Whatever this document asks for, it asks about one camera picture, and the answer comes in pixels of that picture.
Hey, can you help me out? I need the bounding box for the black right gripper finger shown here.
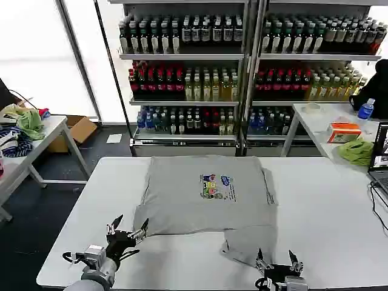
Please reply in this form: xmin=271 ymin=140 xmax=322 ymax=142
xmin=255 ymin=248 xmax=272 ymax=271
xmin=287 ymin=249 xmax=304 ymax=272

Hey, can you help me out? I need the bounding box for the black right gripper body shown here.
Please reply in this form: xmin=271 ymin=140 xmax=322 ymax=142
xmin=263 ymin=264 xmax=304 ymax=287

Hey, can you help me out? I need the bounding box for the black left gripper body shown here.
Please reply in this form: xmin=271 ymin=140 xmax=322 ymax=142
xmin=105 ymin=230 xmax=138 ymax=262

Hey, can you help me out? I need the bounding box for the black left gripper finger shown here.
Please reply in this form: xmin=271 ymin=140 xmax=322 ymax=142
xmin=106 ymin=214 xmax=124 ymax=237
xmin=127 ymin=218 xmax=150 ymax=244

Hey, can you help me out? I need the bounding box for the grey printed t-shirt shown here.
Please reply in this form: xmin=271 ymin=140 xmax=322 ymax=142
xmin=132 ymin=155 xmax=280 ymax=269

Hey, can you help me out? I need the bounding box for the brown cardboard box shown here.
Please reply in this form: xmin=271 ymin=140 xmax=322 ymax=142
xmin=46 ymin=115 xmax=98 ymax=153

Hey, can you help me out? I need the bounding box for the white side table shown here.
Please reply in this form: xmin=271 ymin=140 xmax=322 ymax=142
xmin=0 ymin=115 xmax=92 ymax=222

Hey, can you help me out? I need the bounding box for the black laptop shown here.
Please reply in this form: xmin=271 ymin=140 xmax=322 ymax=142
xmin=367 ymin=121 xmax=388 ymax=195

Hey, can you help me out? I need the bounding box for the light green cloth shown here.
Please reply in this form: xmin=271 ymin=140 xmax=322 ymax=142
xmin=336 ymin=137 xmax=375 ymax=167

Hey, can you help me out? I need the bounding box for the blue white striped cloth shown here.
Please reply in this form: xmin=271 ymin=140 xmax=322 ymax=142
xmin=0 ymin=126 xmax=35 ymax=159

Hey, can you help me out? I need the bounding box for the green crumpled cloth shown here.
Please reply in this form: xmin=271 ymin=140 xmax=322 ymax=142
xmin=16 ymin=109 xmax=45 ymax=141

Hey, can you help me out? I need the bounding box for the white desk table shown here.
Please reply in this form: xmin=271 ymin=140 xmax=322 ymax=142
xmin=279 ymin=102 xmax=388 ymax=175

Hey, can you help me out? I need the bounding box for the orange tissue box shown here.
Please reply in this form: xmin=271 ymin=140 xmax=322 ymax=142
xmin=326 ymin=121 xmax=363 ymax=144

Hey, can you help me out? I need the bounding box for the thin black pole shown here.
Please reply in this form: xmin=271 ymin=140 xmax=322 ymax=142
xmin=94 ymin=0 xmax=135 ymax=148

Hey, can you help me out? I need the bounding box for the pale yellow cloth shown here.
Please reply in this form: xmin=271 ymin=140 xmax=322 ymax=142
xmin=0 ymin=102 xmax=25 ymax=121

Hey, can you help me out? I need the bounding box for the metal shelf with bottles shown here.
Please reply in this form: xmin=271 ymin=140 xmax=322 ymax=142
xmin=107 ymin=0 xmax=251 ymax=157
xmin=242 ymin=0 xmax=386 ymax=157

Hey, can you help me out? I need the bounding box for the black bag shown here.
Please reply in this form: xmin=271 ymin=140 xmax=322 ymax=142
xmin=0 ymin=78 xmax=25 ymax=112

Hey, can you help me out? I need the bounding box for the blue label water bottle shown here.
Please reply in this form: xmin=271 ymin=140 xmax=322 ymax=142
xmin=357 ymin=98 xmax=375 ymax=120

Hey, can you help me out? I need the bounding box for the black laptop cable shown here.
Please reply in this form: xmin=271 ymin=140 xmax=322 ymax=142
xmin=369 ymin=181 xmax=388 ymax=238

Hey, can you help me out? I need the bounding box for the grey window frame post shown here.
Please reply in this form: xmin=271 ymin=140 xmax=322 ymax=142
xmin=55 ymin=0 xmax=102 ymax=121

